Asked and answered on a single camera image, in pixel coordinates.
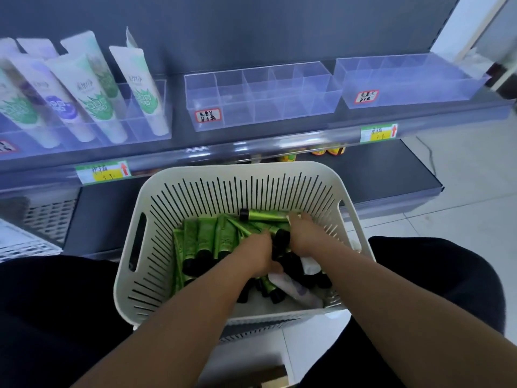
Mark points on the person's left fingers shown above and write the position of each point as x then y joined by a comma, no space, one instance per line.
260,241

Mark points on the person's left hand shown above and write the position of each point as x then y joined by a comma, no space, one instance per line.
254,254

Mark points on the person's right leg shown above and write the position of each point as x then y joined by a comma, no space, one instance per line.
444,270

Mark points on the grey shelf back panel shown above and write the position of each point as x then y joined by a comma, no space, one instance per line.
242,28

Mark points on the person's left forearm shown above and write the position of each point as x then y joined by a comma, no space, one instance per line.
181,331

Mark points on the person's right hand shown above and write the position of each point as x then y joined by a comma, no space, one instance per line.
307,236

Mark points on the pile of green black-capped tubes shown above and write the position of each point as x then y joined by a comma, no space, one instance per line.
206,238

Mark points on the clear plastic price rail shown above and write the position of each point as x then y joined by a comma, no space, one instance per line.
262,151

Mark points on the black shelf board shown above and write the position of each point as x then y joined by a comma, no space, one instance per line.
383,169

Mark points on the green yellow price tag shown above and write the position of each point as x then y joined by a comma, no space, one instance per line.
103,172
379,133

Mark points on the white lavender tube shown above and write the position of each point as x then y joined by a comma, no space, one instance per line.
295,290

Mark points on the person's right fingers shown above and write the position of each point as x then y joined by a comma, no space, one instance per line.
299,224

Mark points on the row of white cream tubes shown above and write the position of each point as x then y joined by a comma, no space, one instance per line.
93,92

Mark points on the person's left leg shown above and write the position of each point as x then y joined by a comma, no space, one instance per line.
48,319

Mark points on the grey metal shelf board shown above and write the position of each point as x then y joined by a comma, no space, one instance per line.
177,133

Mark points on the white perforated panel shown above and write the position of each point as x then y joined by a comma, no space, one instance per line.
50,220

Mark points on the person's leg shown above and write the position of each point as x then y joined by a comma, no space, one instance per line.
444,270
48,319

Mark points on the white slotted plastic basket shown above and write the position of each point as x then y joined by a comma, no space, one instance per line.
226,170

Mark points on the clear acrylic divided organiser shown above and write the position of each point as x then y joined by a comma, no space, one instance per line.
138,135
424,88
262,105

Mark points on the person's right forearm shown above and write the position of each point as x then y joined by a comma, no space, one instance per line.
404,319

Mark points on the white handwritten red-edged label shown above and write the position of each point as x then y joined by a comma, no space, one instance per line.
6,147
366,96
208,115

